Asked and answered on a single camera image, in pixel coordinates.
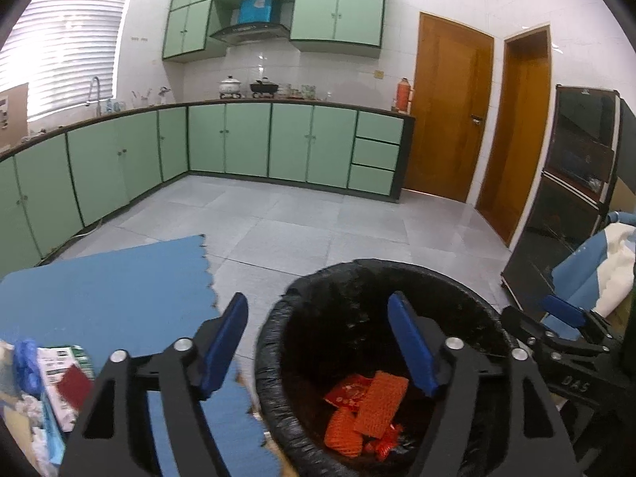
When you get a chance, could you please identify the blue plastic bag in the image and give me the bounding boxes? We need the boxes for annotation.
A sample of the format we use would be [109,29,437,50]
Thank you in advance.
[13,338,43,398]

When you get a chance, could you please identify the orange mesh trash piece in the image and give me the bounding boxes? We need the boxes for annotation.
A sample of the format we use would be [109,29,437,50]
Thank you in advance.
[354,370,409,439]

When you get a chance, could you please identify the black trash bin with bag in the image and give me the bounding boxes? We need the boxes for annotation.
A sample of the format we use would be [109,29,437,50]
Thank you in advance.
[254,258,518,476]

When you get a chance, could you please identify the green lower kitchen cabinets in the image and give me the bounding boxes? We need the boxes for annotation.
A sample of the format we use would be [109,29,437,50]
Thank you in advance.
[1,100,415,273]

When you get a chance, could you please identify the blue white cloth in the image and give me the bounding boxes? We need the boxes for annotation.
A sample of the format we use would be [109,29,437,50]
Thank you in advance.
[552,211,635,319]

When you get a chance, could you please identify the blue foam mat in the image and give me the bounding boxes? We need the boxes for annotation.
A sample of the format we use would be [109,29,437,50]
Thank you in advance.
[1,235,280,476]

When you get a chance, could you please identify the red packet in bin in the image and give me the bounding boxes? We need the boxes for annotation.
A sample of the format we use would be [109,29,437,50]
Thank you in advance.
[324,374,373,413]

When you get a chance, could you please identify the red scouring pad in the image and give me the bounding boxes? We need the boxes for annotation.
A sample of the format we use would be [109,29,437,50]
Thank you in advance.
[55,365,94,411]

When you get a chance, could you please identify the white green wrapper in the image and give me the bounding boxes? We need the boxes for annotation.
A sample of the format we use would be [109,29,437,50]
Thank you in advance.
[37,345,95,433]

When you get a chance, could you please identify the wooden door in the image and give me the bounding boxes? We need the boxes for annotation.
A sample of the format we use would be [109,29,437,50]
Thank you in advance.
[404,13,494,202]
[477,25,552,246]

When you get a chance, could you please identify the black glass cabinet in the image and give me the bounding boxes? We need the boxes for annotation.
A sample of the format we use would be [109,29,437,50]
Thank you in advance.
[501,85,635,319]

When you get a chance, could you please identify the orange thermos flask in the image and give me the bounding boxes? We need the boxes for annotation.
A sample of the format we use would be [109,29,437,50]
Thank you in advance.
[395,78,412,113]

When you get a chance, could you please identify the sink faucet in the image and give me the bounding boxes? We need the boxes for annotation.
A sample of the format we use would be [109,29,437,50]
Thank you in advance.
[85,76,101,117]

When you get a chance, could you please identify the white cooking pot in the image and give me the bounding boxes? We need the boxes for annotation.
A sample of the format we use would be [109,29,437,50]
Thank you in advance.
[219,76,242,99]

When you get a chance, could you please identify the black wok pan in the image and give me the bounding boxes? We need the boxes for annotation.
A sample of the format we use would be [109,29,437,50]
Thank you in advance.
[250,78,278,98]

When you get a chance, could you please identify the brown cardboard box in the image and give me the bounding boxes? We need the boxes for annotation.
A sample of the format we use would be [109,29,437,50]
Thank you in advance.
[0,84,28,153]

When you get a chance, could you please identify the range hood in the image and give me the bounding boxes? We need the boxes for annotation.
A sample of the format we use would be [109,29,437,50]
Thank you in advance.
[209,21,290,47]

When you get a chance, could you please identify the white window blinds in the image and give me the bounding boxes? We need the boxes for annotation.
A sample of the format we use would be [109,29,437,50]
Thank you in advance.
[1,0,129,120]

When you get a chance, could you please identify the blue box above hood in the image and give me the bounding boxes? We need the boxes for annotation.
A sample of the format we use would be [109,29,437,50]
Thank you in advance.
[237,0,274,24]

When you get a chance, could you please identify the green upper wall cabinets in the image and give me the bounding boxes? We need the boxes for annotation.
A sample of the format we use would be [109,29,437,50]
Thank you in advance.
[163,0,385,62]

